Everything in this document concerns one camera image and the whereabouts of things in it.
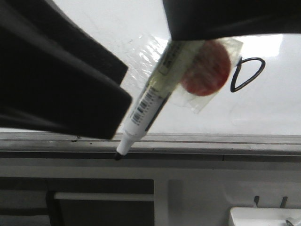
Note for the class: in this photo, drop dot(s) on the red round magnet with tape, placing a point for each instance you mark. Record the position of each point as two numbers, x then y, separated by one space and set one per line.
209 72

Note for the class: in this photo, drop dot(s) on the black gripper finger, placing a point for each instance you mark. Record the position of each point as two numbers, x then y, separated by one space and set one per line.
54 76
212 19

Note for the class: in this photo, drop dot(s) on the white whiteboard marker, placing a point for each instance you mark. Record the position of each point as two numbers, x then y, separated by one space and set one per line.
176 59

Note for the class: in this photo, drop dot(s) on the white marker tray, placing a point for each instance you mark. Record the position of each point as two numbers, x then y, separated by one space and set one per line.
251 216

